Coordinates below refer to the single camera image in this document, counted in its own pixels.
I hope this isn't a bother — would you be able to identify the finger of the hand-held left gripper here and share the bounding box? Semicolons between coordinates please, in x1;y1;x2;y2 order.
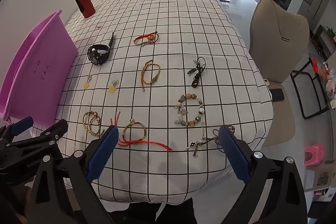
0;116;34;145
5;119;69;160

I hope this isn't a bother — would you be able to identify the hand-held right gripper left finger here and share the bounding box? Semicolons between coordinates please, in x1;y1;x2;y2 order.
30;125;120;224

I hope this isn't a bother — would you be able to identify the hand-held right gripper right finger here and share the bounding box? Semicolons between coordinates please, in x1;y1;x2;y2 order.
218;126;307;224

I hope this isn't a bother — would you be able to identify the pink plastic bin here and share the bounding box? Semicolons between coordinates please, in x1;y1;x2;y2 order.
0;9;79;125

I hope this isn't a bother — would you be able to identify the pink plastic stool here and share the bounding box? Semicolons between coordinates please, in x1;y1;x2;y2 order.
306;143;326;163

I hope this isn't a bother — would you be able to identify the person's dark clothing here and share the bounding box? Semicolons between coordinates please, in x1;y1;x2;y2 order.
109;198;198;224

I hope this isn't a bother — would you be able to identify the black wrist watch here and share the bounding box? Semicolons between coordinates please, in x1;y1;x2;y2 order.
87;31;116;66

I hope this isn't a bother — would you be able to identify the beige chair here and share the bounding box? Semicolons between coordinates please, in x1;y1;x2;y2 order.
249;0;310;147

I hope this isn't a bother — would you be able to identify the red metal bottle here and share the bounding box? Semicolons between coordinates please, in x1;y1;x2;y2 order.
73;0;96;19

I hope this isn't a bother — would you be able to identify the white checked tablecloth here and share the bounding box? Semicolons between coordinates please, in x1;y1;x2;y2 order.
29;0;273;205

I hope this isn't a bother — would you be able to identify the brown cord necklace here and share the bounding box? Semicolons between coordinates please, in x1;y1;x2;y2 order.
206;126;235;154

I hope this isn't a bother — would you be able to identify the green yellow braided bracelet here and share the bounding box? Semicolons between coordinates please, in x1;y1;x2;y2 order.
83;111;105;137

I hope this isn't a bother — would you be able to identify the silver chain flower bracelet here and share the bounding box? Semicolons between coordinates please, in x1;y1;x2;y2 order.
186;122;210;158

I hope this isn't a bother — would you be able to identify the rainbow bracelet with red cord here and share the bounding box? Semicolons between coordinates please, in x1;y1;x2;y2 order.
110;112;173;152

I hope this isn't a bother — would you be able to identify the mixed bead bracelet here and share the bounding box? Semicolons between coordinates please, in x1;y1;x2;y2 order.
175;93;206;127

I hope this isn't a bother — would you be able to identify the black cord necklace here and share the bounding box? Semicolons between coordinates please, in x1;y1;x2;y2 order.
187;57;208;88

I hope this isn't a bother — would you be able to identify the black metal frame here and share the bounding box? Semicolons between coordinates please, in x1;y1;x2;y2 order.
291;60;330;119

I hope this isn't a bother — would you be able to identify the red cord charm bracelet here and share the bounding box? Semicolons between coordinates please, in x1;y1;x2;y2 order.
133;31;159;47

